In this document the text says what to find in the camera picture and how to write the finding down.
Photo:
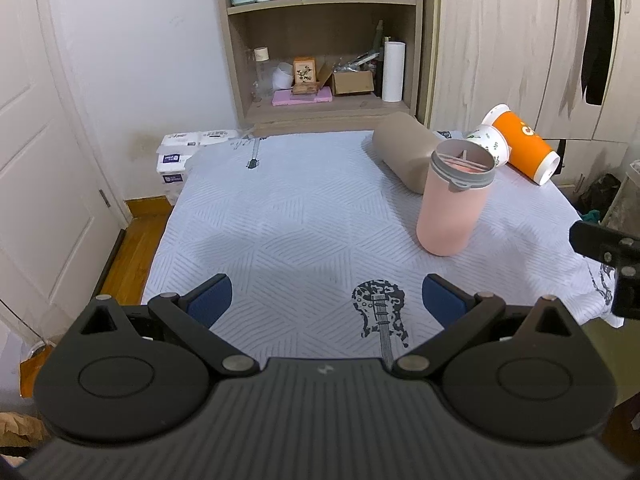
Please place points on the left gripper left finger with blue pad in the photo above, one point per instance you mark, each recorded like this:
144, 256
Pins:
189, 318

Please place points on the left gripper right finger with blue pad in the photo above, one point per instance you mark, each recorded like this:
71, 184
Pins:
464, 318

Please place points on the pink cup with grey rim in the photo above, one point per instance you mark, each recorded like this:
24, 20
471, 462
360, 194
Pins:
455, 193

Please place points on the orange paper cup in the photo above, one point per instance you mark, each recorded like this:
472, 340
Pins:
530, 154

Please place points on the taupe beige cup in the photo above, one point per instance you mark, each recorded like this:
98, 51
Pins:
405, 146

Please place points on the white paper cup green print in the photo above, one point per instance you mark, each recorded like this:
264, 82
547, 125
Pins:
493, 141

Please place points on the white patterned tablecloth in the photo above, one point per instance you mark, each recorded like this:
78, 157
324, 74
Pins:
318, 238

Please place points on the white door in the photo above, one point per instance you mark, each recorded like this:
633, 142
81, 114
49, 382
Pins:
57, 231

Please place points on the black ribbon bow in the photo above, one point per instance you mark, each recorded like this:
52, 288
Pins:
597, 56

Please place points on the pink flat box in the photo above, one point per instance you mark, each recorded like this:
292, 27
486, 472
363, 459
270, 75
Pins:
289, 98

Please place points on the clear bottle beige cap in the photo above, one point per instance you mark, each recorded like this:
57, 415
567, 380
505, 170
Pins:
263, 74

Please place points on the light wood wardrobe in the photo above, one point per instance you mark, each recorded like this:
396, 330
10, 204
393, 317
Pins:
527, 54

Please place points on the white small jar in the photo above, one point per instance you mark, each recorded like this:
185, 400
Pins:
282, 77

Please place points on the small cardboard box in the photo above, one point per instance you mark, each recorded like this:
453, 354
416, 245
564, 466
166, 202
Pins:
348, 83

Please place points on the orange floral small box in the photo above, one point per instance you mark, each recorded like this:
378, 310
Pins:
304, 69

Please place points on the white paper towel roll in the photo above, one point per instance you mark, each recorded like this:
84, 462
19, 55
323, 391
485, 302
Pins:
393, 71

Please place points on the wooden bookshelf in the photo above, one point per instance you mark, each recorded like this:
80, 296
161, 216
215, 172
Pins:
329, 31

